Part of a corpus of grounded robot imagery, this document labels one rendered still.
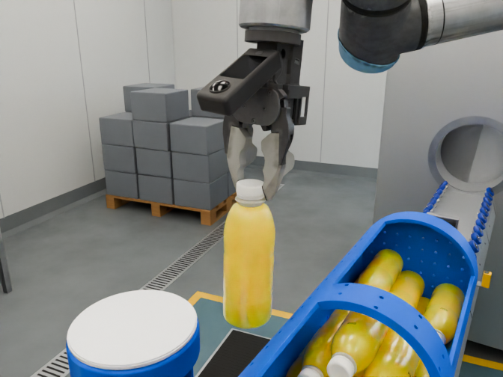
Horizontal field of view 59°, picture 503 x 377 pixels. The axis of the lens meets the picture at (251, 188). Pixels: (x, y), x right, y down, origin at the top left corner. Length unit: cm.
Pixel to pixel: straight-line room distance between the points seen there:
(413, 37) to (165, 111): 353
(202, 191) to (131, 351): 319
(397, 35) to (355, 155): 500
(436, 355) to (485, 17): 49
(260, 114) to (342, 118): 502
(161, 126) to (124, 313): 316
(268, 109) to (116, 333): 65
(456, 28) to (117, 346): 83
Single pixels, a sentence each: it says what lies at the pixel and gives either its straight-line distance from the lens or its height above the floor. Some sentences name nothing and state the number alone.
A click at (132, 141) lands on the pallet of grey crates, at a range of 438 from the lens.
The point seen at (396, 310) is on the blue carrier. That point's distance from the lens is 76.
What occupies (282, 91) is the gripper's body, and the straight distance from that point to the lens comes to 56.
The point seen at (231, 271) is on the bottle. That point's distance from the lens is 61.
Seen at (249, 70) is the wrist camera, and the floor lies 160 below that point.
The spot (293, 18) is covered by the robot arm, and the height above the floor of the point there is 165.
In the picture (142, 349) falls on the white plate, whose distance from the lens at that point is 98.
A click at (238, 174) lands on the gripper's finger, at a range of 60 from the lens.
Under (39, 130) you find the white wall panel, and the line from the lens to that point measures 463.
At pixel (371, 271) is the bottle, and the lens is 104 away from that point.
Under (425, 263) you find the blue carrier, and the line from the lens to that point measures 119.
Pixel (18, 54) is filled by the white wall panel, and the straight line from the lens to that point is 450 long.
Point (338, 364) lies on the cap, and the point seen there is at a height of 117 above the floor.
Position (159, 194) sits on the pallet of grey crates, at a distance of 434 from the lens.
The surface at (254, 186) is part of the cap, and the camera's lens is 57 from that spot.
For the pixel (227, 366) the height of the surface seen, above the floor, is 15.
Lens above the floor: 163
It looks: 18 degrees down
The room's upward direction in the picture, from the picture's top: straight up
